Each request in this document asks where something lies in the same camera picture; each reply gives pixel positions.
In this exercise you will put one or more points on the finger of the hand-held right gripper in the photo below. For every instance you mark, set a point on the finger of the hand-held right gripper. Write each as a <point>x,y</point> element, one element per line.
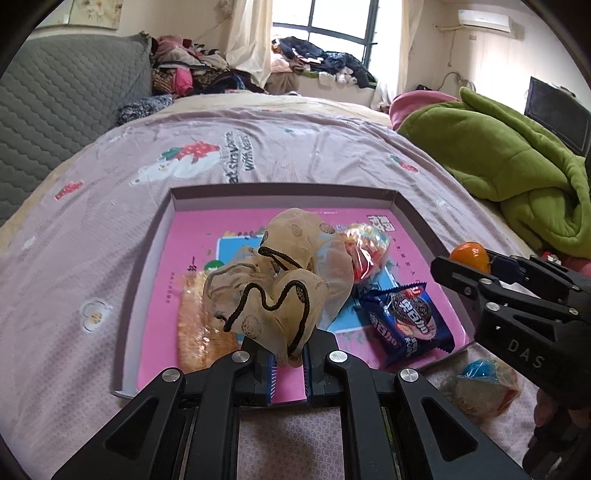
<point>505,268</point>
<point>461,277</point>

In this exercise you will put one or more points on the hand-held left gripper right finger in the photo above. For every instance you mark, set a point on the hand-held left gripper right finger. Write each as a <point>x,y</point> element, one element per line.
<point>308,374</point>

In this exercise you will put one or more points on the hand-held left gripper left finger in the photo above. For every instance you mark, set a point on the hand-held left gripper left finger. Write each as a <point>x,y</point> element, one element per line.
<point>272,371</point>

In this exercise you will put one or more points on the orange mandarin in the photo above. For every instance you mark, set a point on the orange mandarin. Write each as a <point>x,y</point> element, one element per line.
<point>468,254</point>

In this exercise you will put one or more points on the pink shallow box lid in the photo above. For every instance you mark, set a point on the pink shallow box lid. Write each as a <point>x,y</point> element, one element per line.
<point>277,191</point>

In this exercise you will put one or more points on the person's right hand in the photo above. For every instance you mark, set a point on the person's right hand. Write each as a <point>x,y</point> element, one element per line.
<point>549,410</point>

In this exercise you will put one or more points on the red white candy packet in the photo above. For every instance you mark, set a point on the red white candy packet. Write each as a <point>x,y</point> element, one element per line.
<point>549,256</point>

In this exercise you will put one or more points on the blue cookie packet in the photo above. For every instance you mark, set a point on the blue cookie packet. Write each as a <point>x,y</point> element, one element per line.
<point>406,323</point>

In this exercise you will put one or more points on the pink cloth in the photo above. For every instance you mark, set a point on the pink cloth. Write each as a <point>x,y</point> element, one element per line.
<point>582,267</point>

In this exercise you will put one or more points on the orange cracker packet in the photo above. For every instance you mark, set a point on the orange cracker packet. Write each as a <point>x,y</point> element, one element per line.
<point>198,332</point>

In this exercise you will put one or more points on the green quilted blanket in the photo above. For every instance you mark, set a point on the green quilted blanket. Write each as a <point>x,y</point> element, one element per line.
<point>498,157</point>

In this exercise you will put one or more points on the black television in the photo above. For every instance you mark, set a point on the black television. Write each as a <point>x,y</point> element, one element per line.
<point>554,115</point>

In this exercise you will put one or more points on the pink pillow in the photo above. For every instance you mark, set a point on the pink pillow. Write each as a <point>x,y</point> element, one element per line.
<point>415,104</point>

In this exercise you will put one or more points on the pink printed bed cover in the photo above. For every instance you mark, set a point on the pink printed bed cover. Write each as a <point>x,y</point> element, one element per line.
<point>92,221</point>

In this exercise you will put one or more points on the cream curtain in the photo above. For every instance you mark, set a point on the cream curtain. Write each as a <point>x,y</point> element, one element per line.
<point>249,37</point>
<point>399,46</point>

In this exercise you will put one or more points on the pile of dark clothes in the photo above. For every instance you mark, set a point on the pile of dark clothes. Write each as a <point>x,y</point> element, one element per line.
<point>332,62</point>

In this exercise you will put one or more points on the white air conditioner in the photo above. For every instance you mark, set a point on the white air conditioner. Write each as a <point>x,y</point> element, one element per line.
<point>485,18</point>

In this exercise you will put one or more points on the window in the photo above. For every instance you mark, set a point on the window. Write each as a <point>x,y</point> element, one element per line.
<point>341,18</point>

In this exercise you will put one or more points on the dark patterned cloth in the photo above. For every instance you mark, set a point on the dark patterned cloth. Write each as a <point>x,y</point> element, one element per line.
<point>143,108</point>

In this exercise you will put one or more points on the pile of mixed clothes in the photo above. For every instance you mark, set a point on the pile of mixed clothes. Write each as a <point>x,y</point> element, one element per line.
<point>194,69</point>

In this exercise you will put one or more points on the grey quilted cushion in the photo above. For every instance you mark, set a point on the grey quilted cushion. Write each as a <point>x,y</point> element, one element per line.
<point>60,101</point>

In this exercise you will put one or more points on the floral wall picture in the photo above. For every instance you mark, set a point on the floral wall picture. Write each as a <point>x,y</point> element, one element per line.
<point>99,9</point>

